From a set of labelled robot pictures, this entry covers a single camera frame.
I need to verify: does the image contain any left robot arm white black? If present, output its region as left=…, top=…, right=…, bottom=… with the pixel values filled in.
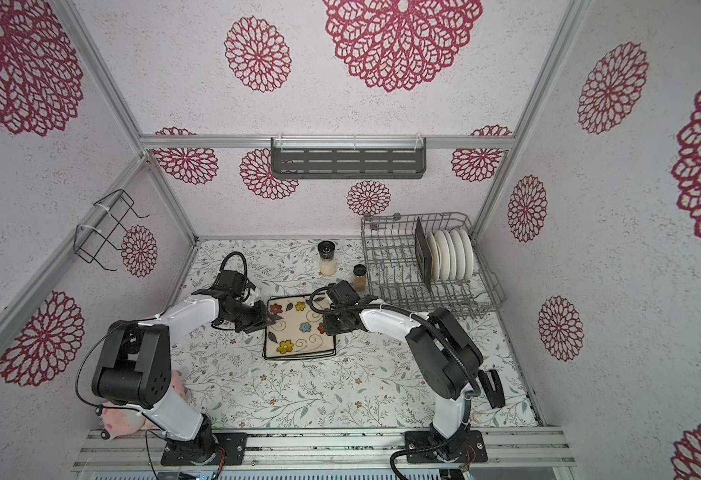
left=92, top=270, right=268, bottom=464

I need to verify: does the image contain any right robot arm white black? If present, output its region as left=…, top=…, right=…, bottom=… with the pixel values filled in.
left=308, top=281, right=505, bottom=450

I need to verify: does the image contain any small amber spice jar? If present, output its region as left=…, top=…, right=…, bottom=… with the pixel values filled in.
left=352, top=264, right=367, bottom=292

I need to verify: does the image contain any salt grinder black lid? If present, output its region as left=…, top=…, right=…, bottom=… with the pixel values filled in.
left=318, top=240, right=338, bottom=276

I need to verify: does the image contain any white round plate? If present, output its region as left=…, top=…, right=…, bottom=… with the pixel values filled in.
left=456, top=228, right=474, bottom=280
left=425, top=232, right=441, bottom=283
left=449, top=229, right=466, bottom=280
left=433, top=230, right=452, bottom=281

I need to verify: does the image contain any red pink plush toy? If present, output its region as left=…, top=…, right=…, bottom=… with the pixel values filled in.
left=96, top=401, right=158, bottom=440

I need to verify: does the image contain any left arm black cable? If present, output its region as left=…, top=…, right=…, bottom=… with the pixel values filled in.
left=219, top=251, right=250, bottom=283

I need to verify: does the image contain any grey wire dish rack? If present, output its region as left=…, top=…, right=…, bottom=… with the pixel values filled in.
left=361, top=212, right=505, bottom=317

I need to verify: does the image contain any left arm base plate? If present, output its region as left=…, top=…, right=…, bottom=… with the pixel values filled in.
left=160, top=432, right=248, bottom=467

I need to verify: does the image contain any grey wall shelf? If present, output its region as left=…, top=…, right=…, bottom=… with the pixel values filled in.
left=270, top=137, right=427, bottom=180

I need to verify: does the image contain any black wire wall holder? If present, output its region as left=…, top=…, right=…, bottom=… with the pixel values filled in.
left=72, top=188, right=150, bottom=272

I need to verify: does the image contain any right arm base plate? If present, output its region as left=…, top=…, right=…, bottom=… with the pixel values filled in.
left=404, top=428, right=488, bottom=464

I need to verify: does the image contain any aluminium front rail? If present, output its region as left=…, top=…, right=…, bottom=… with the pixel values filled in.
left=70, top=427, right=576, bottom=479

